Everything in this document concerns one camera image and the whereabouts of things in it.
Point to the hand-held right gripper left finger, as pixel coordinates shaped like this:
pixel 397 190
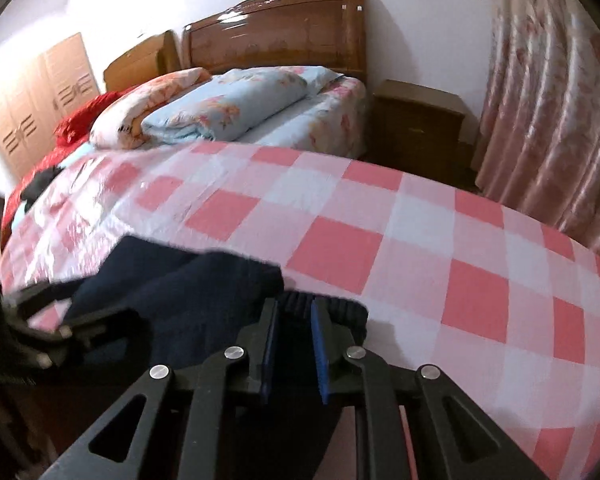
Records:
pixel 269 355

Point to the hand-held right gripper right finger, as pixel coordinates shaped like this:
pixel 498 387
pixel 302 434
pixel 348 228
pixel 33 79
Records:
pixel 321 355

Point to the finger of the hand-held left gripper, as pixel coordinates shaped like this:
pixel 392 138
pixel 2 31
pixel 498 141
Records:
pixel 95 322
pixel 35 297

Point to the red white navy striped sweater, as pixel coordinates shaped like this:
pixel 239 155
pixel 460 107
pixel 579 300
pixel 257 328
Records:
pixel 190 300

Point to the dark cloth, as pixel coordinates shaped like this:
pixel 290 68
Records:
pixel 42 185

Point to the pink white checked blanket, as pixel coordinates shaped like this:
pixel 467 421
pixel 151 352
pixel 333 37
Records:
pixel 429 260

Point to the red blanket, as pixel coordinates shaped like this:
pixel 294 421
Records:
pixel 75 127

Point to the light wooden wardrobe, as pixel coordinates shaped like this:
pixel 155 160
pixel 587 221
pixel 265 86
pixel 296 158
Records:
pixel 40 105

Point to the orange floral folded quilt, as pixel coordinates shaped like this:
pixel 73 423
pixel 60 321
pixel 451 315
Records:
pixel 135 115

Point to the floral bed sheet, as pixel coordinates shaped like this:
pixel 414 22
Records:
pixel 330 120

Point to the brown wooden nightstand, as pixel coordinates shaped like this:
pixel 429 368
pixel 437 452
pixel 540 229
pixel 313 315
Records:
pixel 414 130

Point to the blue floral folded quilt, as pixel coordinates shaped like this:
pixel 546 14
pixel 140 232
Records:
pixel 220 107

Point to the small glossy wooden headboard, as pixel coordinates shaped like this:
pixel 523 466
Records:
pixel 140 62

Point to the blue floral pillow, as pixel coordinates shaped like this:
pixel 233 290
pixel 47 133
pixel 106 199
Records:
pixel 320 77

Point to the large glossy wooden headboard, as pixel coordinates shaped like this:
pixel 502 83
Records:
pixel 280 35

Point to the pink floral curtain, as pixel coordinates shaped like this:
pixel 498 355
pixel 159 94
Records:
pixel 544 110

